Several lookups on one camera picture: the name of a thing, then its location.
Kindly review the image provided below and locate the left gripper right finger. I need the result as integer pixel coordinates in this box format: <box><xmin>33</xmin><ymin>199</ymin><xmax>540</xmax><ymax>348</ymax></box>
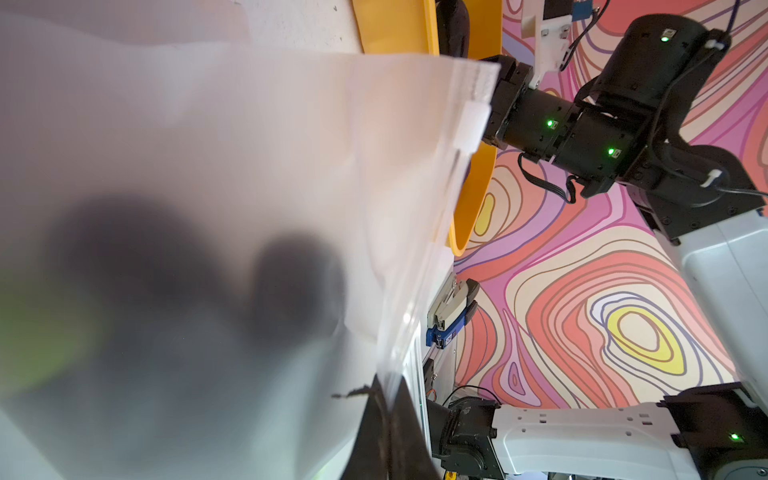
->
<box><xmin>389</xmin><ymin>377</ymin><xmax>439</xmax><ymax>480</ymax></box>

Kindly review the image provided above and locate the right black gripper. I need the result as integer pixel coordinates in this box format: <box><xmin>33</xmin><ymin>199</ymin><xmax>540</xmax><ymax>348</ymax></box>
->
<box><xmin>482</xmin><ymin>55</ymin><xmax>642</xmax><ymax>198</ymax></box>

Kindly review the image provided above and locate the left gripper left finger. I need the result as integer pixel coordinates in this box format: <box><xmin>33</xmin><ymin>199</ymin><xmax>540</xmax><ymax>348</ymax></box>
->
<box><xmin>335</xmin><ymin>376</ymin><xmax>391</xmax><ymax>480</ymax></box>

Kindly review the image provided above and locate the eggplant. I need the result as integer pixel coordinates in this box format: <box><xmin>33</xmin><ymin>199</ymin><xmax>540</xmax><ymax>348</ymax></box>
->
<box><xmin>37</xmin><ymin>195</ymin><xmax>242</xmax><ymax>414</ymax></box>
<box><xmin>436</xmin><ymin>0</ymin><xmax>470</xmax><ymax>58</ymax></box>

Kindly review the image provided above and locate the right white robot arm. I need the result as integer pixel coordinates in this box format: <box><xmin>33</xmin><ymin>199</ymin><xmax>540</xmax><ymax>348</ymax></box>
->
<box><xmin>431</xmin><ymin>7</ymin><xmax>767</xmax><ymax>479</ymax></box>

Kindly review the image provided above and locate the eggplant in tray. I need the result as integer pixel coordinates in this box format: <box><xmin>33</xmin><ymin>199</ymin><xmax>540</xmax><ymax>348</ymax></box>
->
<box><xmin>436</xmin><ymin>0</ymin><xmax>470</xmax><ymax>58</ymax></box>

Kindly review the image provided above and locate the blue and white tool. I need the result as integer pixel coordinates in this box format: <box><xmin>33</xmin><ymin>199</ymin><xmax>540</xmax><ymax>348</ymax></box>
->
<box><xmin>425</xmin><ymin>273</ymin><xmax>480</xmax><ymax>349</ymax></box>

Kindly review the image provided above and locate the yellow plastic tray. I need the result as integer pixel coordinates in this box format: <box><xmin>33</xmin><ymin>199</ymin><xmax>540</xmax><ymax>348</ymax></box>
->
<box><xmin>352</xmin><ymin>1</ymin><xmax>503</xmax><ymax>257</ymax></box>

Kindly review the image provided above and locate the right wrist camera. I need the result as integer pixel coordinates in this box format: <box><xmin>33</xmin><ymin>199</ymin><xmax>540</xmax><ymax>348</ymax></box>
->
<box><xmin>521</xmin><ymin>0</ymin><xmax>594</xmax><ymax>88</ymax></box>

